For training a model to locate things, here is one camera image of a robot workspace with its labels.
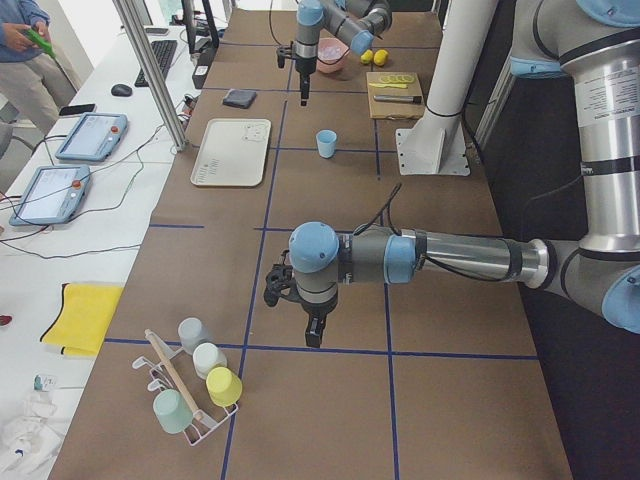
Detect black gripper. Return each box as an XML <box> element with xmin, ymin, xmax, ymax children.
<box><xmin>293</xmin><ymin>47</ymin><xmax>317</xmax><ymax>106</ymax></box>
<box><xmin>302</xmin><ymin>299</ymin><xmax>337</xmax><ymax>348</ymax></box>

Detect clear ice cubes pile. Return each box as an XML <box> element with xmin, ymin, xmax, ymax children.
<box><xmin>318</xmin><ymin>39</ymin><xmax>344</xmax><ymax>62</ymax></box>

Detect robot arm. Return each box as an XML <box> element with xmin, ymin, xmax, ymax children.
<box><xmin>289</xmin><ymin>0</ymin><xmax>392</xmax><ymax>106</ymax></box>
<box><xmin>264</xmin><ymin>1</ymin><xmax>639</xmax><ymax>348</ymax></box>

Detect light blue plastic cup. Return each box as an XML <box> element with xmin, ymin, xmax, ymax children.
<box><xmin>316</xmin><ymin>129</ymin><xmax>337</xmax><ymax>159</ymax></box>

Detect yellow cup on rack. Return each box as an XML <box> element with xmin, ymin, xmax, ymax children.
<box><xmin>206</xmin><ymin>366</ymin><xmax>243</xmax><ymax>407</ymax></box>

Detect white cup on rack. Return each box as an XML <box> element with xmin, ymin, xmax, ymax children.
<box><xmin>192</xmin><ymin>342</ymin><xmax>227</xmax><ymax>380</ymax></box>

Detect grey cup on rack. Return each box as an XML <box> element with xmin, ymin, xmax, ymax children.
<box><xmin>178</xmin><ymin>317</ymin><xmax>213</xmax><ymax>355</ymax></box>

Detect green cup on rack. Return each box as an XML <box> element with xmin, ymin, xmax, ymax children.
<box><xmin>153</xmin><ymin>389</ymin><xmax>192</xmax><ymax>434</ymax></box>

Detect pink bowl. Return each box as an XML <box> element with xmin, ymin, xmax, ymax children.
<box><xmin>316</xmin><ymin>37</ymin><xmax>349</xmax><ymax>74</ymax></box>

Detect whole yellow lemon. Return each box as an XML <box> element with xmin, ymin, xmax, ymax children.
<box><xmin>360</xmin><ymin>50</ymin><xmax>375</xmax><ymax>65</ymax></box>
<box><xmin>373</xmin><ymin>49</ymin><xmax>389</xmax><ymax>67</ymax></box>

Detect grey folded cloth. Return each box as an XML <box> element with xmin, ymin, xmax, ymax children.
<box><xmin>222</xmin><ymin>89</ymin><xmax>257</xmax><ymax>109</ymax></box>

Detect bamboo cutting board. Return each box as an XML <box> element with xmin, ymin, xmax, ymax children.
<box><xmin>366</xmin><ymin>71</ymin><xmax>425</xmax><ymax>119</ymax></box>

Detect steel muddler black tip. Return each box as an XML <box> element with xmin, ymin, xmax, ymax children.
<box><xmin>373</xmin><ymin>95</ymin><xmax>422</xmax><ymax>105</ymax></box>

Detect yellow plastic knife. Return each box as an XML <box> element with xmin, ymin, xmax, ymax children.
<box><xmin>368</xmin><ymin>82</ymin><xmax>408</xmax><ymax>90</ymax></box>

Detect cream bear serving tray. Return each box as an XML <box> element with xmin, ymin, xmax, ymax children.
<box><xmin>190</xmin><ymin>118</ymin><xmax>271</xmax><ymax>187</ymax></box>

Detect black power adapter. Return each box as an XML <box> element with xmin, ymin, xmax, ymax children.
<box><xmin>192</xmin><ymin>65</ymin><xmax>210</xmax><ymax>89</ymax></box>

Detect black keyboard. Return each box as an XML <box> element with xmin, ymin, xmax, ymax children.
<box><xmin>134</xmin><ymin>40</ymin><xmax>177</xmax><ymax>87</ymax></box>

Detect black computer mouse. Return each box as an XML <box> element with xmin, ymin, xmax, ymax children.
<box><xmin>110</xmin><ymin>84</ymin><xmax>133</xmax><ymax>98</ymax></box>

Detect blue teach pendant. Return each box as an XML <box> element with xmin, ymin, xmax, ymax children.
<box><xmin>9</xmin><ymin>165</ymin><xmax>91</xmax><ymax>226</ymax></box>
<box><xmin>55</xmin><ymin>113</ymin><xmax>129</xmax><ymax>162</ymax></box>

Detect yellow cloth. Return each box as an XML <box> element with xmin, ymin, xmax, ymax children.
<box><xmin>40</xmin><ymin>283</ymin><xmax>124</xmax><ymax>357</ymax></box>

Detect green tool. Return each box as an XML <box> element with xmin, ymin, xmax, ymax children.
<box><xmin>24</xmin><ymin>29</ymin><xmax>56</xmax><ymax>59</ymax></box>

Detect person in blue sweater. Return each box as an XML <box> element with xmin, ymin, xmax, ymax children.
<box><xmin>1</xmin><ymin>0</ymin><xmax>81</xmax><ymax>135</ymax></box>

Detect white crumpled cloth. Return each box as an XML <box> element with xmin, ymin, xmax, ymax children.
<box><xmin>1</xmin><ymin>391</ymin><xmax>63</xmax><ymax>479</ymax></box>

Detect wooden rack handle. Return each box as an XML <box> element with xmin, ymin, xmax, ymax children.
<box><xmin>145</xmin><ymin>329</ymin><xmax>203</xmax><ymax>421</ymax></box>

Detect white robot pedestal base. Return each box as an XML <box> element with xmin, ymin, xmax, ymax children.
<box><xmin>396</xmin><ymin>0</ymin><xmax>498</xmax><ymax>176</ymax></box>

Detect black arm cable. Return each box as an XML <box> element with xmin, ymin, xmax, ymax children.
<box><xmin>352</xmin><ymin>182</ymin><xmax>511</xmax><ymax>284</ymax></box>

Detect white wire cup rack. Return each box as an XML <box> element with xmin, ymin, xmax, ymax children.
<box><xmin>131</xmin><ymin>345</ymin><xmax>239</xmax><ymax>446</ymax></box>

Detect aluminium frame post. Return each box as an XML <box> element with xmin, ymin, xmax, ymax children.
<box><xmin>113</xmin><ymin>0</ymin><xmax>187</xmax><ymax>152</ymax></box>

